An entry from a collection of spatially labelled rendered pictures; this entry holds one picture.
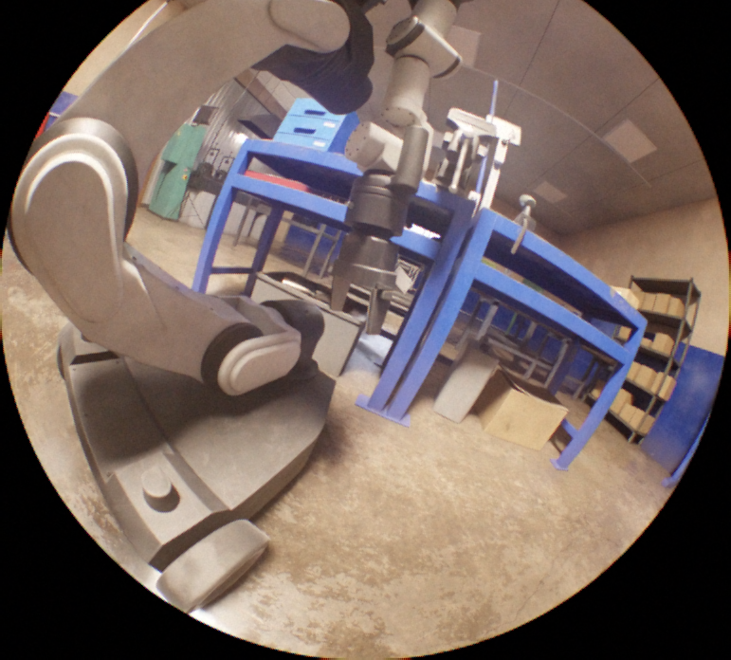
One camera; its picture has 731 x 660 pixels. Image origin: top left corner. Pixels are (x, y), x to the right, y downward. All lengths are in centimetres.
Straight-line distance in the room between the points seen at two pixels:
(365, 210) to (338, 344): 78
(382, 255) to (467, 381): 89
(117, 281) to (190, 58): 22
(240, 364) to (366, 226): 28
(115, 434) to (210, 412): 19
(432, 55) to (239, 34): 32
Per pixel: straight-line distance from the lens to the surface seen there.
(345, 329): 100
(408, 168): 32
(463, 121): 83
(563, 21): 311
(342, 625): 56
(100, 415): 46
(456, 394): 115
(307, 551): 57
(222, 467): 42
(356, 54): 47
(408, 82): 44
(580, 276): 107
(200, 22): 30
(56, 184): 22
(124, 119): 27
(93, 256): 23
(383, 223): 32
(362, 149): 34
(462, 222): 86
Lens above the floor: 53
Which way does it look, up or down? 8 degrees down
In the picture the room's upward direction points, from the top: 23 degrees clockwise
